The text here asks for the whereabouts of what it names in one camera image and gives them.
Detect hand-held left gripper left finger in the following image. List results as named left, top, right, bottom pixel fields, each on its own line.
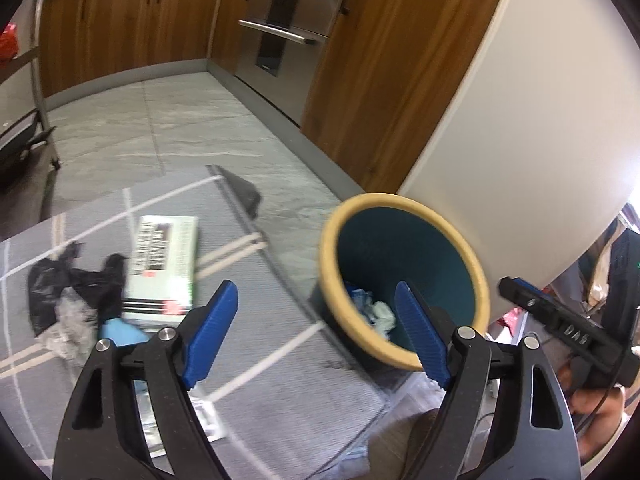
left=52, top=280, right=238, bottom=480

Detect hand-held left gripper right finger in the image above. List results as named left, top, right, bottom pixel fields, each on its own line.
left=395, top=281, right=583, bottom=480

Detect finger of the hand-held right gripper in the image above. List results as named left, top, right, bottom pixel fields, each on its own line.
left=498, top=275, right=561, bottom=326

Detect white tissue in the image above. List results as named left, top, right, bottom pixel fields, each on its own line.
left=367, top=301, right=401, bottom=341

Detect teal bin with yellow rim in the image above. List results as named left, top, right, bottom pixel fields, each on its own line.
left=319, top=192, right=491, bottom=372

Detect person's right hand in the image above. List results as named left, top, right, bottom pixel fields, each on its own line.
left=556, top=360, right=627, bottom=461

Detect red packet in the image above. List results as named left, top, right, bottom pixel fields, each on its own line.
left=495, top=307, right=526, bottom=336

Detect white and green box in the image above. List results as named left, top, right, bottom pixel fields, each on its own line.
left=121, top=215, right=200, bottom=325

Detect light blue face mask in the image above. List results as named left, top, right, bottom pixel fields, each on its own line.
left=97, top=319, right=153, bottom=346

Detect grey checked mat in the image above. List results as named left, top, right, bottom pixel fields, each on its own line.
left=0, top=164, right=396, bottom=480

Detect black plastic bag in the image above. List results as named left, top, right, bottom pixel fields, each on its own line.
left=27, top=242, right=128, bottom=336

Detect clear crinkled wrapper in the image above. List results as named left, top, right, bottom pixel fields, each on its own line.
left=40, top=300, right=101, bottom=361

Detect black pan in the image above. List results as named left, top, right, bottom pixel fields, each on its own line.
left=0, top=110, right=57, bottom=173

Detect stainless steel rack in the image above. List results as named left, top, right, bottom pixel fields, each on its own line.
left=0, top=0, right=63, bottom=186

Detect wooden kitchen cabinets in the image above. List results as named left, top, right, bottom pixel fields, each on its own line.
left=39, top=0, right=516, bottom=196

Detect stainless steel built-in oven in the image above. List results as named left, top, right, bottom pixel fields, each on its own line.
left=234, top=0, right=362, bottom=126

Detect red plastic bag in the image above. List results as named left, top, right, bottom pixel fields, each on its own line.
left=0, top=24, right=20, bottom=63

